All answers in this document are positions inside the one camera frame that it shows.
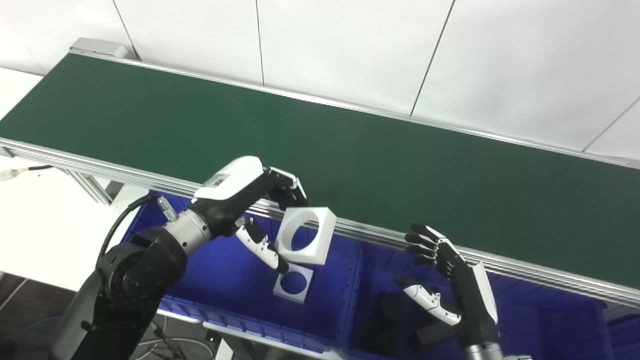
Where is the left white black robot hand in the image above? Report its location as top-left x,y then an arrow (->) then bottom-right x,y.
192,155 -> 309,274

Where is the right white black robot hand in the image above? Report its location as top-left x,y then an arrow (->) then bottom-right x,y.
395,223 -> 501,347

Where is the white square part round hole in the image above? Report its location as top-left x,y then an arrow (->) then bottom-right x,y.
274,206 -> 337,266
273,263 -> 315,304

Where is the black block part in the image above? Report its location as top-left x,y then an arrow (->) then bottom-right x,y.
360,292 -> 451,353

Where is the aluminium conveyor leg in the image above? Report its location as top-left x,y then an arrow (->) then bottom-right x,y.
62,169 -> 125,206

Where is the grey conveyor end housing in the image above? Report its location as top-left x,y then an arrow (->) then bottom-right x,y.
70,37 -> 130,58

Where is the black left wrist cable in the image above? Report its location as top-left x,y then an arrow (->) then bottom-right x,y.
97,194 -> 178,261

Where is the green conveyor belt aluminium frame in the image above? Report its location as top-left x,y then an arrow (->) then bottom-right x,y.
0,37 -> 640,308

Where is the white bin support rail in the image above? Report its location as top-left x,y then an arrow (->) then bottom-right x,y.
202,322 -> 346,360

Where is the grey floor cable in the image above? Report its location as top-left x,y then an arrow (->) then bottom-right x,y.
132,322 -> 221,360

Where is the black cable with clear connector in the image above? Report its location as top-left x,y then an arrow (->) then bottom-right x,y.
0,165 -> 53,182

